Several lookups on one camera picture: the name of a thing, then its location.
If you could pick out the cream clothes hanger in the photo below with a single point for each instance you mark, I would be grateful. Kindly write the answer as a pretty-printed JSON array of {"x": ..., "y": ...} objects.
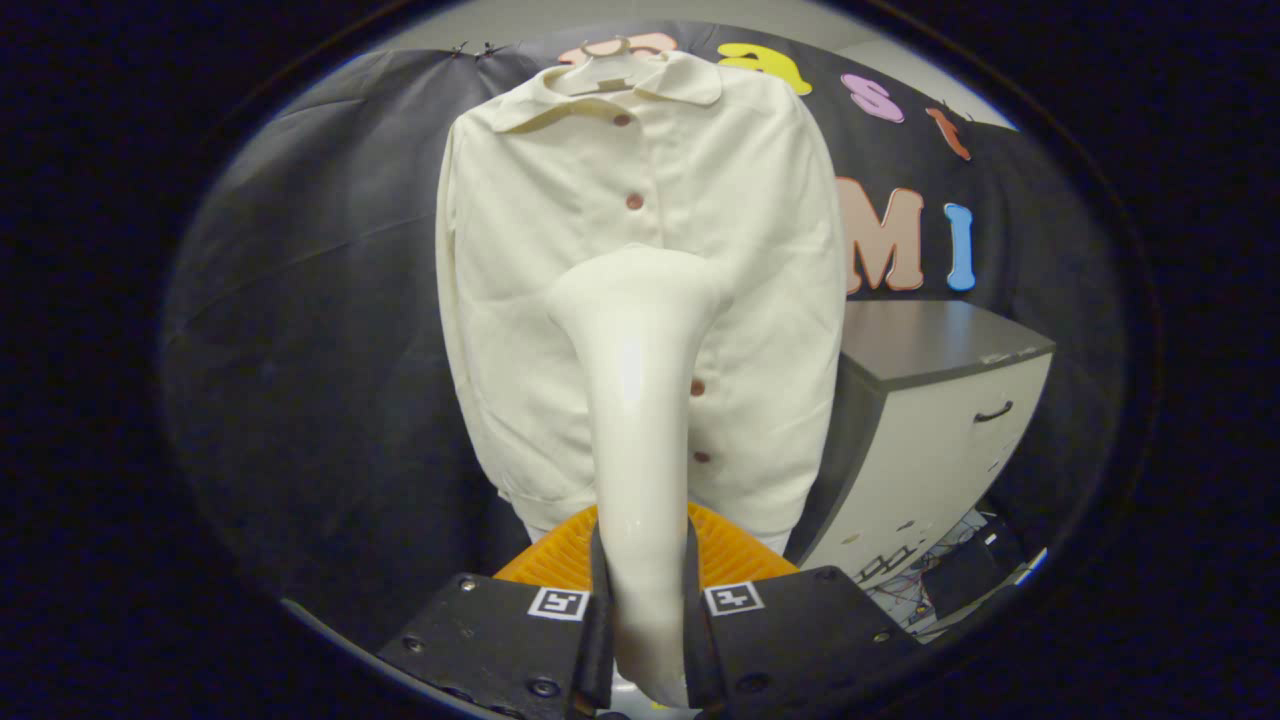
[{"x": 605, "y": 70}]

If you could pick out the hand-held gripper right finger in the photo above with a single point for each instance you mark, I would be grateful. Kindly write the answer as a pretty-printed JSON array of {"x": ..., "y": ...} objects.
[{"x": 695, "y": 650}]

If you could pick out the cream button-up shirt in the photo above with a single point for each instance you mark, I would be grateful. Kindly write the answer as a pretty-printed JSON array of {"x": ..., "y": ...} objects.
[{"x": 520, "y": 350}]

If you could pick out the grey and cream cabinet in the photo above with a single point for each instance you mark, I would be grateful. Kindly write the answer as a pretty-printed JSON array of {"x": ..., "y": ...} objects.
[{"x": 930, "y": 460}]

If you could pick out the white garment steamer head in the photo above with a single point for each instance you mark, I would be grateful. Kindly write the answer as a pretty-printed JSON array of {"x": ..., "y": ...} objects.
[{"x": 640, "y": 400}]

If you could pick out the black box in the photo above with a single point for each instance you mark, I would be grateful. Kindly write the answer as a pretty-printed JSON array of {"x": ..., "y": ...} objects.
[{"x": 965, "y": 575}]

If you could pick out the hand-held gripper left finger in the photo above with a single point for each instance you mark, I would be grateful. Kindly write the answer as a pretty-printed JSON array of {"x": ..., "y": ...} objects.
[{"x": 600, "y": 650}]

